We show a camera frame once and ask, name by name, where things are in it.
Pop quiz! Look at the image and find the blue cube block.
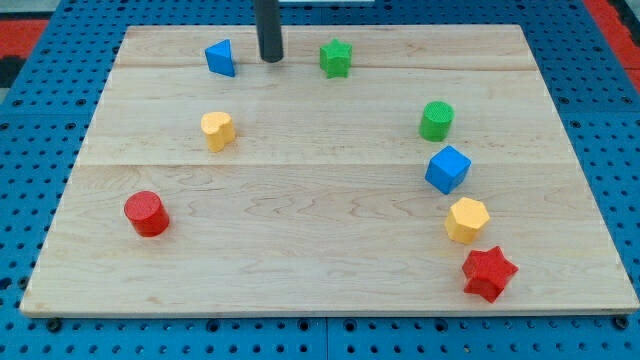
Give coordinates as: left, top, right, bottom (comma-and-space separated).
425, 145, 472, 194

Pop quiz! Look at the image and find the red cylinder block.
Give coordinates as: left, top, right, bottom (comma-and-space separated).
124, 191, 170, 237

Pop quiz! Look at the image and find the yellow hexagon block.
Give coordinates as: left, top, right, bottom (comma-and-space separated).
445, 197, 490, 245

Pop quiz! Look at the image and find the green star block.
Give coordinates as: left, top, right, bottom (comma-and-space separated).
320, 39, 352, 78

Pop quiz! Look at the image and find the green cylinder block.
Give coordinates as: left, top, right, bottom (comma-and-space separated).
419, 101, 455, 142

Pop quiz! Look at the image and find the red star block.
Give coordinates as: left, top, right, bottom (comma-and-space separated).
462, 246, 519, 303

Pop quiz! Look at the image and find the yellow heart block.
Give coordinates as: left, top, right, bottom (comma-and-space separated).
200, 112, 236, 152

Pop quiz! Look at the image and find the light wooden board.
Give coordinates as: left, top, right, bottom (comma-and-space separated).
20, 25, 639, 318

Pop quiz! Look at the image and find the blue triangle block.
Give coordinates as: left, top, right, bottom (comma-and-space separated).
205, 39, 235, 77

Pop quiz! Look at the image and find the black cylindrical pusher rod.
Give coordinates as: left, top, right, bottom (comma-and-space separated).
254, 0, 284, 63

